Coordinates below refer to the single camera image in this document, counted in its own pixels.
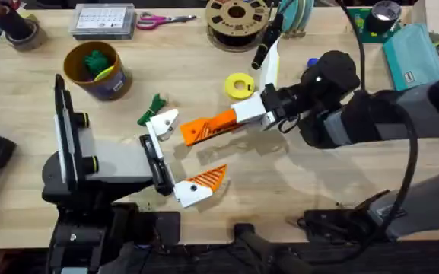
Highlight orange ribbed wedge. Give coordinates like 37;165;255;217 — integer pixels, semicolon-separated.
180;116;222;148

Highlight green toy vegetable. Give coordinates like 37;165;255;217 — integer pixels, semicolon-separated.
136;93;168;127

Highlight yellow disc with hole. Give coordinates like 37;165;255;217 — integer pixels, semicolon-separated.
224;72;256;101

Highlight dark pen-shaped electric screwdriver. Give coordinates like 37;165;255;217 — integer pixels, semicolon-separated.
250;13;284;72

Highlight right wrist upright plate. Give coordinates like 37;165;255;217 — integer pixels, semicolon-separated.
259;37;282;93

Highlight wrist upright plate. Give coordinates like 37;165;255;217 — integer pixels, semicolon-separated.
259;37;282;93
53;74;100;191

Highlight green board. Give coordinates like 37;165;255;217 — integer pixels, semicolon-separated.
347;7;403;44

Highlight brown tub with toys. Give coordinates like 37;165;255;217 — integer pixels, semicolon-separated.
62;40;134;102

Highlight teal filament spools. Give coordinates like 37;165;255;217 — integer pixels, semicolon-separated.
278;0;316;40

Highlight black tape roll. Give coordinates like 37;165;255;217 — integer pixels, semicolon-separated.
366;0;403;34

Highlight teal zip pouch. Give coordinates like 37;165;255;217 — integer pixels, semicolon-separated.
382;23;439;93

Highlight left wrist upright plate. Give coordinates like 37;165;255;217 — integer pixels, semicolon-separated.
53;74;100;191

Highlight cardboard filament spool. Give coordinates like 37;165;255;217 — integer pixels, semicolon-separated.
205;0;272;53

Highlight clear plastic parts box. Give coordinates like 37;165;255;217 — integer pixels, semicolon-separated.
68;3;138;41

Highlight pale wooden box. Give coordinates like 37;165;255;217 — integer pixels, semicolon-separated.
410;0;439;37

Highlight brown tape roll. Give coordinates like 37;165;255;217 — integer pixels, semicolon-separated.
5;18;49;53

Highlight dark cup with tools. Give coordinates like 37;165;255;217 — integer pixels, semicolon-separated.
0;0;34;41

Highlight black cable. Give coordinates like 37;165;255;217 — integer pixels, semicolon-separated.
336;0;420;264

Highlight black mount post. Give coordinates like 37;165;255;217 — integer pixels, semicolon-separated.
233;222;319;274

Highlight pink-handled scissors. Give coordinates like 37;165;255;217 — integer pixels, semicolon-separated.
135;11;199;31

